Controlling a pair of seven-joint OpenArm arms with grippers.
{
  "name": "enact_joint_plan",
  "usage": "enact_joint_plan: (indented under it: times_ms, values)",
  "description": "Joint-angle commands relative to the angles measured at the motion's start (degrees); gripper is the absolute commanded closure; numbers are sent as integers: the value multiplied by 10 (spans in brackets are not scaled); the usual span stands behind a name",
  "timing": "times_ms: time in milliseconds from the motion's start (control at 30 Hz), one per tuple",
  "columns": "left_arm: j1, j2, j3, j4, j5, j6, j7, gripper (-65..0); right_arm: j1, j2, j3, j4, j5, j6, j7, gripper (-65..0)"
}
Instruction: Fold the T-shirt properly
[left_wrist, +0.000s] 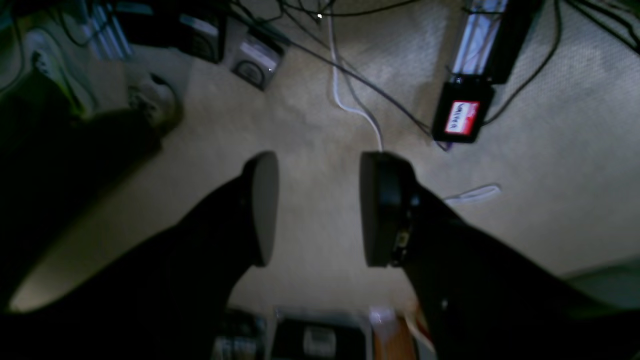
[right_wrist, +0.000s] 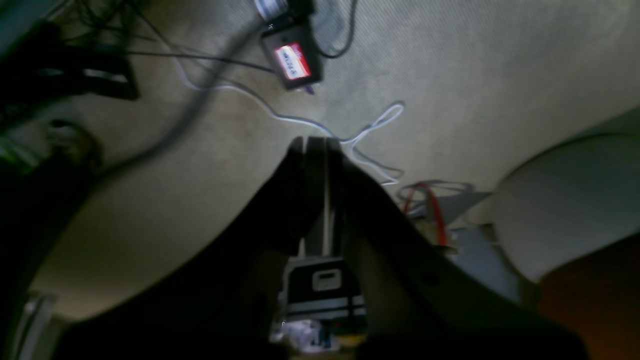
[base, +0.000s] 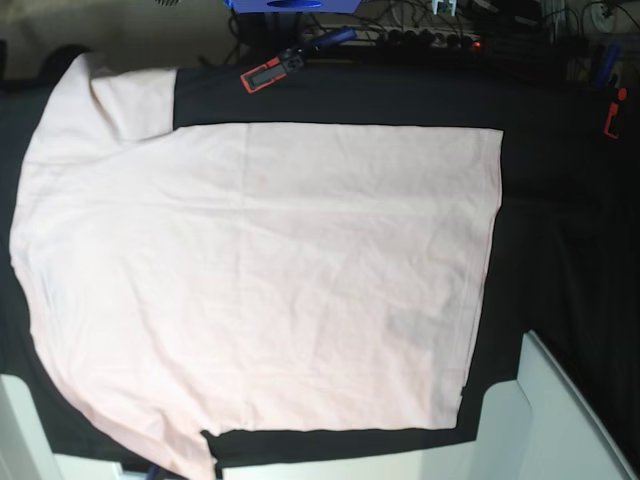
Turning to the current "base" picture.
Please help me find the black power strip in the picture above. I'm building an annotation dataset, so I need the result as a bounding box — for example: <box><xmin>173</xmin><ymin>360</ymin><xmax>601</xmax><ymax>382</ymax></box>
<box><xmin>374</xmin><ymin>28</ymin><xmax>483</xmax><ymax>53</ymax></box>

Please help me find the red clamp right edge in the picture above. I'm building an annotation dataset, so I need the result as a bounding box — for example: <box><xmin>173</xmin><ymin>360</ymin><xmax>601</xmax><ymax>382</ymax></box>
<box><xmin>603</xmin><ymin>87</ymin><xmax>628</xmax><ymax>140</ymax></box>

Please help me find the blue plastic box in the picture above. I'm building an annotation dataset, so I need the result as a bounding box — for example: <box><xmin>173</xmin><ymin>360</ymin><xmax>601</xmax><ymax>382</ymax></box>
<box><xmin>224</xmin><ymin>0</ymin><xmax>361</xmax><ymax>14</ymax></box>

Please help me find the black table cloth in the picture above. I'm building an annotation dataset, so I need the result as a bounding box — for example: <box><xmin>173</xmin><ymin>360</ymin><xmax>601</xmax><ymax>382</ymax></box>
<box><xmin>0</xmin><ymin>47</ymin><xmax>640</xmax><ymax>474</ymax></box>

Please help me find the red clamp front edge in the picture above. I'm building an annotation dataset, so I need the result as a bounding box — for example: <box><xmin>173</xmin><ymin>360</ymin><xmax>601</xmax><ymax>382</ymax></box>
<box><xmin>145</xmin><ymin>465</ymin><xmax>167</xmax><ymax>480</ymax></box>

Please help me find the red black clamp, blue handle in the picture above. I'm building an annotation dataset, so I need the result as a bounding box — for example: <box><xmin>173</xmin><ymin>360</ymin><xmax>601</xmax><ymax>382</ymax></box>
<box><xmin>240</xmin><ymin>27</ymin><xmax>357</xmax><ymax>94</ymax></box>

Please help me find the red clamp edge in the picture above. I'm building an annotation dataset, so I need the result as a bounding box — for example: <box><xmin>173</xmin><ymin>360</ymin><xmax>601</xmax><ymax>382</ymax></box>
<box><xmin>603</xmin><ymin>87</ymin><xmax>628</xmax><ymax>140</ymax></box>
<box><xmin>145</xmin><ymin>465</ymin><xmax>167</xmax><ymax>480</ymax></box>

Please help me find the pink T-shirt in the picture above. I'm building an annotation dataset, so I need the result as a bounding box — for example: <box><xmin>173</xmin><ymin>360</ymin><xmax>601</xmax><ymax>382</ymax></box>
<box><xmin>9</xmin><ymin>55</ymin><xmax>503</xmax><ymax>479</ymax></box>

